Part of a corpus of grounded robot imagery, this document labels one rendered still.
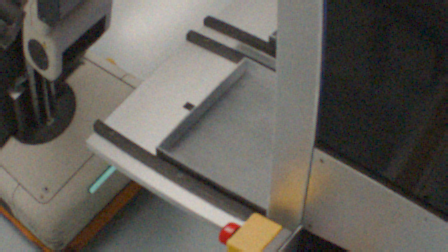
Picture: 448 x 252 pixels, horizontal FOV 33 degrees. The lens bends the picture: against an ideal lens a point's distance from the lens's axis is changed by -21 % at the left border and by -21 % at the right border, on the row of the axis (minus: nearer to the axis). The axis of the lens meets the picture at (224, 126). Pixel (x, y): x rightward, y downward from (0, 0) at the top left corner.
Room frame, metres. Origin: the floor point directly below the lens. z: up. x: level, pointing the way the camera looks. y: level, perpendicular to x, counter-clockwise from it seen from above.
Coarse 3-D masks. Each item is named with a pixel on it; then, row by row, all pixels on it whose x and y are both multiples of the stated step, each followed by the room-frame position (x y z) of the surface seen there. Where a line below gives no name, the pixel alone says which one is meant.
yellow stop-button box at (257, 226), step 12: (252, 216) 0.77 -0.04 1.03; (240, 228) 0.75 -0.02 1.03; (252, 228) 0.75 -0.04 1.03; (264, 228) 0.75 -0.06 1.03; (276, 228) 0.74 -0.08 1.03; (228, 240) 0.73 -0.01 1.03; (240, 240) 0.72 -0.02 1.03; (252, 240) 0.72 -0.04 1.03; (264, 240) 0.72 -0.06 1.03; (276, 240) 0.72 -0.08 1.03
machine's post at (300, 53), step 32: (288, 0) 0.78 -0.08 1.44; (320, 0) 0.76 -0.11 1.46; (288, 32) 0.78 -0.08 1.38; (320, 32) 0.76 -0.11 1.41; (288, 64) 0.78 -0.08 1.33; (320, 64) 0.76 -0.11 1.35; (288, 96) 0.78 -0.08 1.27; (320, 96) 0.76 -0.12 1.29; (288, 128) 0.78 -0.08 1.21; (288, 160) 0.77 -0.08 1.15; (288, 192) 0.77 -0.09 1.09; (288, 224) 0.77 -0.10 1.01
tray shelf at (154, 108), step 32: (256, 0) 1.42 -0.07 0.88; (256, 32) 1.32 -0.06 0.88; (160, 64) 1.23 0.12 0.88; (192, 64) 1.22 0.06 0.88; (224, 64) 1.22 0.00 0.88; (128, 96) 1.15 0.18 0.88; (160, 96) 1.14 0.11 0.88; (192, 96) 1.14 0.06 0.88; (128, 128) 1.07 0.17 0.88; (160, 128) 1.07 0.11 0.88; (128, 160) 0.99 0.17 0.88; (160, 192) 0.93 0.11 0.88; (224, 224) 0.86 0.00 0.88
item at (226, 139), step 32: (256, 64) 1.19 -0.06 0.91; (224, 96) 1.14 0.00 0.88; (256, 96) 1.14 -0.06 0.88; (192, 128) 1.06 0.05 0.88; (224, 128) 1.07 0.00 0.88; (256, 128) 1.07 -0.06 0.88; (192, 160) 0.99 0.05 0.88; (224, 160) 1.00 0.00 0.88; (256, 160) 0.99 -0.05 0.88; (224, 192) 0.91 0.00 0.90; (256, 192) 0.93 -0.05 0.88
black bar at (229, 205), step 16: (96, 128) 1.05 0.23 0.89; (112, 128) 1.05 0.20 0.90; (128, 144) 1.01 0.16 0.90; (144, 160) 0.98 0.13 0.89; (160, 160) 0.98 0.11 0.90; (176, 176) 0.95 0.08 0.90; (192, 192) 0.93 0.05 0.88; (208, 192) 0.91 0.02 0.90; (224, 208) 0.89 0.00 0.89; (240, 208) 0.88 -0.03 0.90
